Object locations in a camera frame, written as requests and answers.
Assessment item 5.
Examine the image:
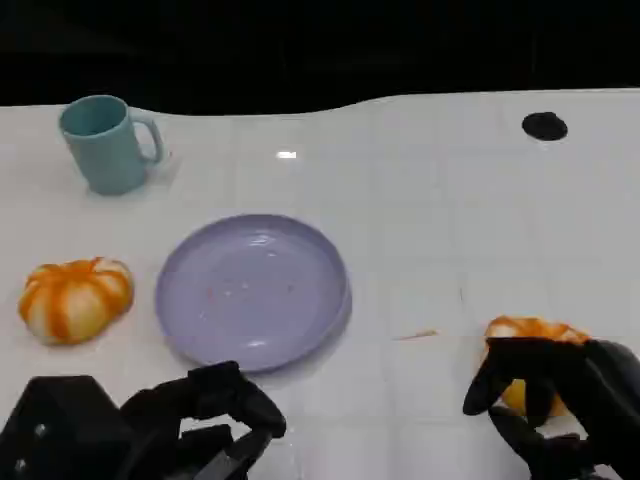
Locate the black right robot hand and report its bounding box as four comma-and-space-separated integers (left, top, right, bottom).
462, 337, 640, 480

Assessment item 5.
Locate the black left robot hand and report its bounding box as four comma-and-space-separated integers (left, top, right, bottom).
0, 360, 288, 480

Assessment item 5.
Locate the orange white toy bread roll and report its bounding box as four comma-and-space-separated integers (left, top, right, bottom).
482, 315, 591, 419
17, 256, 135, 347

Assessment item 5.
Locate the lilac plate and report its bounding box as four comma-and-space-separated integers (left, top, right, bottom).
154, 213, 353, 373

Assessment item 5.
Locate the black round table grommet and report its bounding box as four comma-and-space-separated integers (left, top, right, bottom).
521, 111, 569, 142

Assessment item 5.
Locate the pale green mug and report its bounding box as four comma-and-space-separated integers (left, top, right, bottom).
58, 94, 166, 197

